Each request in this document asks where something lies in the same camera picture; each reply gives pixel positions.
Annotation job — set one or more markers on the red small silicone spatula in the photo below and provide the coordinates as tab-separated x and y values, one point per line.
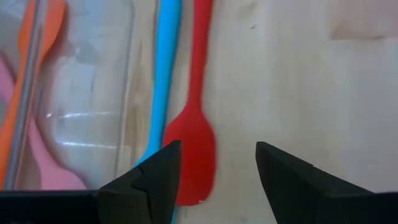
192	140

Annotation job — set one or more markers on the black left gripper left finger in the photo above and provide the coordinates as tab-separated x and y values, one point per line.
149	193

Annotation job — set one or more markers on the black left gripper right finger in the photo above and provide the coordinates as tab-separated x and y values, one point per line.
298	193

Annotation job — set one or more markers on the wide clear plastic bin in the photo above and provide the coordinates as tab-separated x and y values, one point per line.
87	93

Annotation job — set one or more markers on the turquoise small silicone spatula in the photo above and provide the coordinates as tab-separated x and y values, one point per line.
164	62

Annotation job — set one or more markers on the orange small silicone spatula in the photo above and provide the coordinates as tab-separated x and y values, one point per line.
46	28

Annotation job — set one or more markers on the pink small silicone spatula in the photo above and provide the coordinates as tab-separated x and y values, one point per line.
56	177

